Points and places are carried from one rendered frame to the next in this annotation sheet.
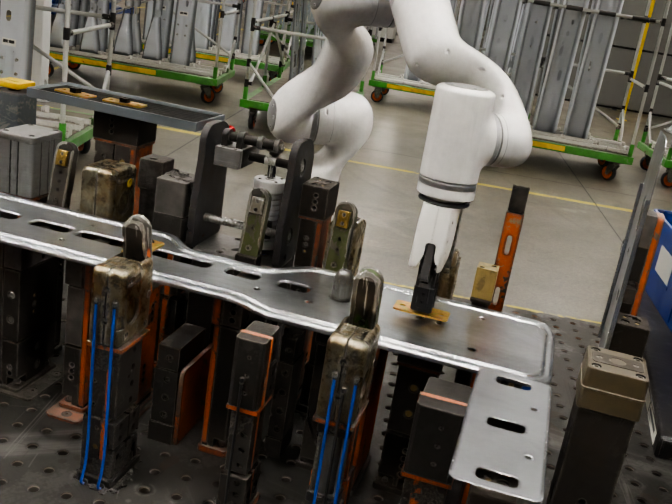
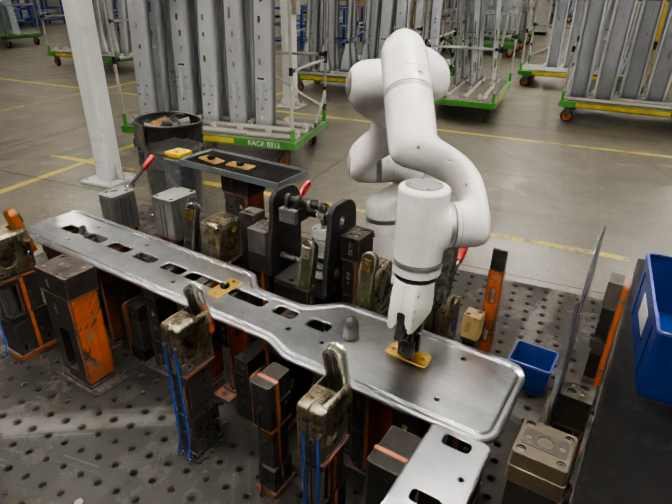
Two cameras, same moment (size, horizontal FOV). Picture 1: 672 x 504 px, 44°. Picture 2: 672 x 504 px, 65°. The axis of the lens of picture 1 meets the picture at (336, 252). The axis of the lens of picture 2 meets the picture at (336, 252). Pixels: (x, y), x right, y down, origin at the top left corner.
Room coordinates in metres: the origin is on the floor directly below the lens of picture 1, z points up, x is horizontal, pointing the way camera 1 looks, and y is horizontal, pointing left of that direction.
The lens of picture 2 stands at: (0.38, -0.27, 1.64)
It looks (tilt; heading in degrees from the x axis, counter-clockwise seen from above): 27 degrees down; 19
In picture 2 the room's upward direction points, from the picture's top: 1 degrees clockwise
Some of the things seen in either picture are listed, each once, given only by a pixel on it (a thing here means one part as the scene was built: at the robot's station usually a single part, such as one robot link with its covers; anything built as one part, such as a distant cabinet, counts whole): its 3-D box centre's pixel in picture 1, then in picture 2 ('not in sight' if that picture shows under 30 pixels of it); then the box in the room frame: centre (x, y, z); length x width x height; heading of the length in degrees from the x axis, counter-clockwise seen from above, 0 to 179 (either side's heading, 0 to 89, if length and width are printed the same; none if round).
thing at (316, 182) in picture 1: (305, 290); (354, 307); (1.44, 0.04, 0.91); 0.07 x 0.05 x 0.42; 167
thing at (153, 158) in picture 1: (148, 256); (256, 275); (1.51, 0.36, 0.90); 0.05 x 0.05 x 0.40; 77
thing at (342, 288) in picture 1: (342, 287); (351, 330); (1.21, -0.02, 1.02); 0.03 x 0.03 x 0.07
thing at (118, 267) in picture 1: (116, 370); (194, 383); (1.10, 0.29, 0.87); 0.12 x 0.09 x 0.35; 167
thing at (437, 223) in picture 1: (438, 228); (413, 295); (1.18, -0.14, 1.14); 0.10 x 0.07 x 0.11; 167
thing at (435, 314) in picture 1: (422, 307); (408, 352); (1.18, -0.14, 1.02); 0.08 x 0.04 x 0.01; 77
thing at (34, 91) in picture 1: (127, 105); (242, 167); (1.66, 0.46, 1.16); 0.37 x 0.14 x 0.02; 77
